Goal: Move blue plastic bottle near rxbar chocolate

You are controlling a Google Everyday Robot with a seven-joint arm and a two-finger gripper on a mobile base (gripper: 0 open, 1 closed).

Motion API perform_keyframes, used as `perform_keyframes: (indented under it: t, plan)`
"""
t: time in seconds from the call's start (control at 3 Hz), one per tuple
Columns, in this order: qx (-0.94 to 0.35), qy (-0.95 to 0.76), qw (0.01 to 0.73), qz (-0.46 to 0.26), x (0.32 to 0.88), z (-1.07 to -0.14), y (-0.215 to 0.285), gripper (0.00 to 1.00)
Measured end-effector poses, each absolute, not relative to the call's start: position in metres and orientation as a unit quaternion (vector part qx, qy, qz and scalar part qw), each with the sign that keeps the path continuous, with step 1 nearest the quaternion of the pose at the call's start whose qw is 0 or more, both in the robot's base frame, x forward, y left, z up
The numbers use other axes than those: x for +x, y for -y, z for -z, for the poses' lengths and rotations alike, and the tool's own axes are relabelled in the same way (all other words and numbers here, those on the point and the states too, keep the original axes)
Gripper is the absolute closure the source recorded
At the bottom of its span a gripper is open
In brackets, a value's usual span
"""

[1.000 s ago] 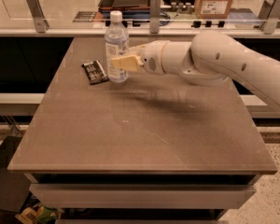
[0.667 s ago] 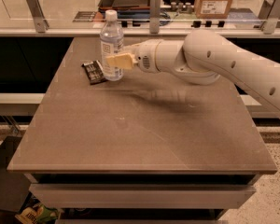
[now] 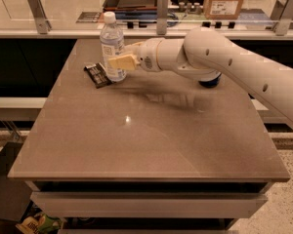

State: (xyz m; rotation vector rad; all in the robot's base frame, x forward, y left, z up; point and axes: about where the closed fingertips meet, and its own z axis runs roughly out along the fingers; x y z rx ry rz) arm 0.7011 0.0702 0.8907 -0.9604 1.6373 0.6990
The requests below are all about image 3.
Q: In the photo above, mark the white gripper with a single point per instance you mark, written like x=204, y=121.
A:
x=147, y=55

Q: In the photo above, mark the blue plastic water bottle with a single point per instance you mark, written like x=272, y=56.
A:
x=112, y=41

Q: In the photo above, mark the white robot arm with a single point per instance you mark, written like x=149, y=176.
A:
x=204, y=55

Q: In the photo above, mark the rxbar chocolate bar wrapper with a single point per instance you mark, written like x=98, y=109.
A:
x=97, y=74

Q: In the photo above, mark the blue soda can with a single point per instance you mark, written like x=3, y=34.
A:
x=210, y=84

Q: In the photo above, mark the cardboard box with label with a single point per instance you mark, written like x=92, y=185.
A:
x=222, y=9

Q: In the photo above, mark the grey cabinet drawer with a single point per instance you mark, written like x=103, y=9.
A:
x=145, y=205

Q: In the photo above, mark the dark floor panel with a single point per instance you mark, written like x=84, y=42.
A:
x=14, y=194

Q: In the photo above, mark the green snack bag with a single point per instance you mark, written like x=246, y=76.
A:
x=39, y=224

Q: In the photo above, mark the middle metal bracket post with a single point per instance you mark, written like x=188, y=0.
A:
x=162, y=9

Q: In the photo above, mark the metal bracket post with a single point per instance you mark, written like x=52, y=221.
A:
x=162, y=9
x=42, y=24
x=284, y=21

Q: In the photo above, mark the left metal bracket post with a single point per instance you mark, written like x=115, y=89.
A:
x=42, y=24

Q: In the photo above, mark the right metal bracket post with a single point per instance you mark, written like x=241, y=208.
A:
x=284, y=21

